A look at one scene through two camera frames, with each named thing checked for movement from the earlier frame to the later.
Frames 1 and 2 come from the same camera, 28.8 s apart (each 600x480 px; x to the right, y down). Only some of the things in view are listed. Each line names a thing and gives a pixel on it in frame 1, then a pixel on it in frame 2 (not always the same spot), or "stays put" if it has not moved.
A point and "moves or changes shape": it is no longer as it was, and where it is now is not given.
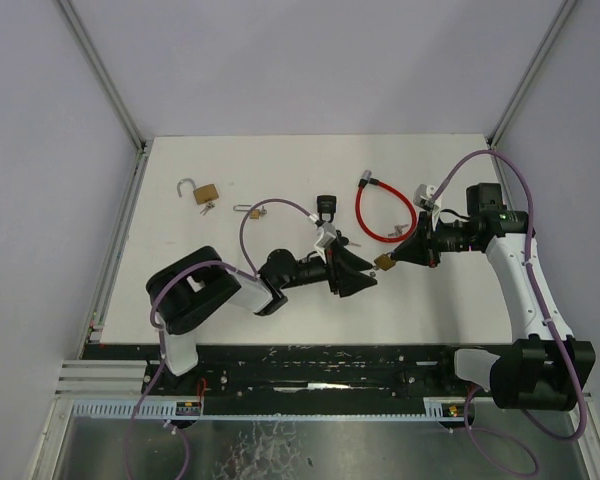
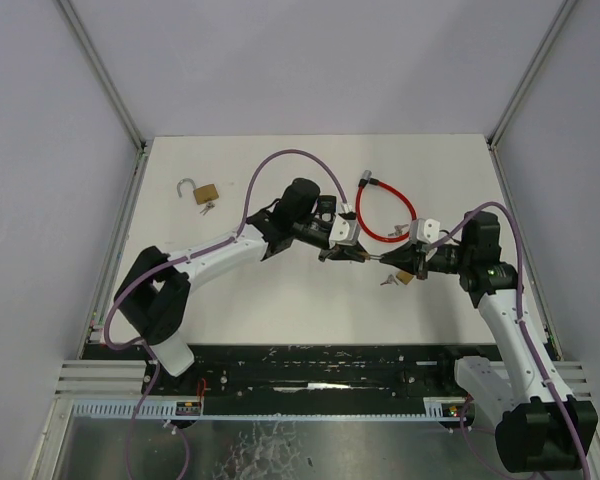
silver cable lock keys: (398, 230) stays put
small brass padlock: (385, 261) moves or changes shape
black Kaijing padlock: (326, 204) stays put
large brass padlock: (201, 194) stays put
